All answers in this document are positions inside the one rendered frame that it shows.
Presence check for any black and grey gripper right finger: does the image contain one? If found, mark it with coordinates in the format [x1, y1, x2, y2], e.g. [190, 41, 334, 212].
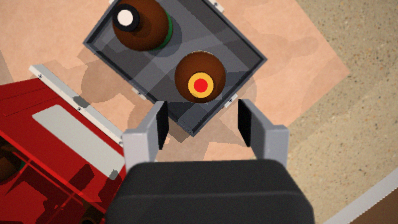
[238, 99, 290, 168]

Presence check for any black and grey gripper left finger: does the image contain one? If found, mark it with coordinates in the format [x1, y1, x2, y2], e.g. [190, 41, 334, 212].
[121, 101, 169, 174]

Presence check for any grey square tray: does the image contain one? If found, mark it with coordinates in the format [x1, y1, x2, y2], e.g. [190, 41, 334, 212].
[82, 0, 268, 137]

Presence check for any red crate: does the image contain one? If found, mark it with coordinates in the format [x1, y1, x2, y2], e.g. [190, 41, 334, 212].
[0, 78, 126, 224]

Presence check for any brown bottle with yellow cap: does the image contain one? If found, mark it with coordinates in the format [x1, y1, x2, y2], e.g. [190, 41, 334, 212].
[174, 51, 226, 104]

